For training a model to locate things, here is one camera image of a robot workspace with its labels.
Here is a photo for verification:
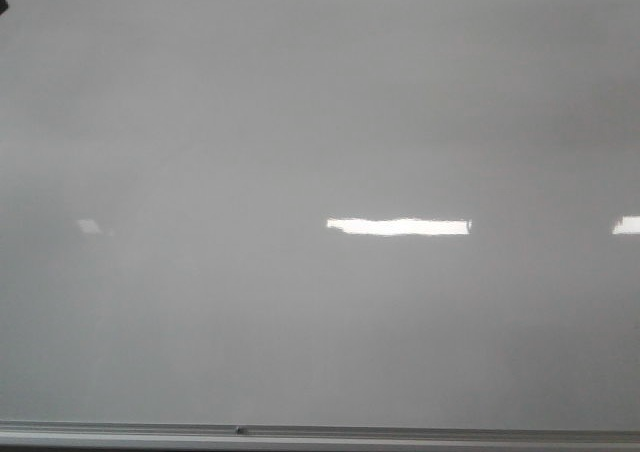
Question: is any white whiteboard with aluminium frame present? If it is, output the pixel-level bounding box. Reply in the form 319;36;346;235
1;0;639;451

